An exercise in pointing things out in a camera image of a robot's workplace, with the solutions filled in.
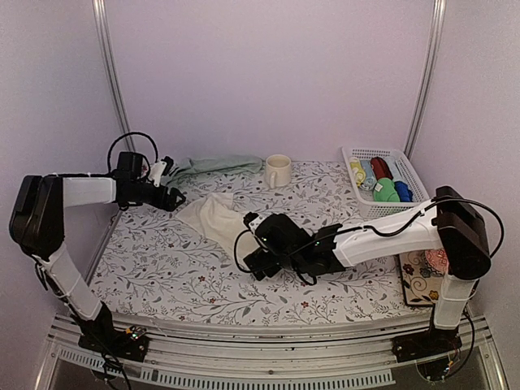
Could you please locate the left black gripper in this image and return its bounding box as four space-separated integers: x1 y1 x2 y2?
128 180 187 210

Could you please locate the cream white towel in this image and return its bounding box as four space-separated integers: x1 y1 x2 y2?
176 193 246 258

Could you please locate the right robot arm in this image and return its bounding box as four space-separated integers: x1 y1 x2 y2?
242 186 500 354

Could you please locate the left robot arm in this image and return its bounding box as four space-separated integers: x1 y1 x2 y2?
9 143 185 353

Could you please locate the floral table mat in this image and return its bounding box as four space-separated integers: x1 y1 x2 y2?
90 162 424 326

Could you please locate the mint green towel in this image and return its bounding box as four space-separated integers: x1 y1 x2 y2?
161 154 263 187

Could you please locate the cream ceramic mug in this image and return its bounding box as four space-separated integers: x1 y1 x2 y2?
265 154 292 189

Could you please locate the yellow rolled towel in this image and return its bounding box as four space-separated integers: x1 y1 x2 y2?
349 158 366 187

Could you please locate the light blue rolled towel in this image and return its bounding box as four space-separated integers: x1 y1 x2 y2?
360 160 377 191

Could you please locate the green rolled towel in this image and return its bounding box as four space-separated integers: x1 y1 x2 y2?
373 178 400 202

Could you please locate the white plastic basket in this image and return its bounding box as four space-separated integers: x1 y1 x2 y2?
341 147 430 219

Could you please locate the red rolled towel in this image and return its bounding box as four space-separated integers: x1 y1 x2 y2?
370 157 393 180

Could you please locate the floral square plate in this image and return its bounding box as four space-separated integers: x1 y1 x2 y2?
399 250 445 307

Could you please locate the red patterned bowl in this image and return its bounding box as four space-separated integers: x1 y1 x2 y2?
425 249 449 275

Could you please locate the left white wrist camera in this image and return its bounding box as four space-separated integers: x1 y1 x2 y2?
147 156 176 188

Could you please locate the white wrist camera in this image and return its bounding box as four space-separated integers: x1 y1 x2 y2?
243 212 266 234
147 156 176 188

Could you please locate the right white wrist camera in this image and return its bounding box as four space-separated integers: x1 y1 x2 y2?
243 212 266 234

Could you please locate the aluminium front rail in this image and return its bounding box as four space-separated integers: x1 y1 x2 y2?
34 312 509 390

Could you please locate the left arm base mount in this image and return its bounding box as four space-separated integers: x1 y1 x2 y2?
78 325 150 362

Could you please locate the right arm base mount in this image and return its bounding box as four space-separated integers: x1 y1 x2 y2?
392 327 462 362

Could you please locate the left aluminium frame post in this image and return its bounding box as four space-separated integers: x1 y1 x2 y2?
92 0 131 135

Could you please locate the aluminium frame post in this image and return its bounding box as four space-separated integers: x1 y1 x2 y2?
92 0 131 135
404 0 447 159

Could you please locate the right aluminium frame post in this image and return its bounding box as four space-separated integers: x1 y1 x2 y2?
404 0 447 159

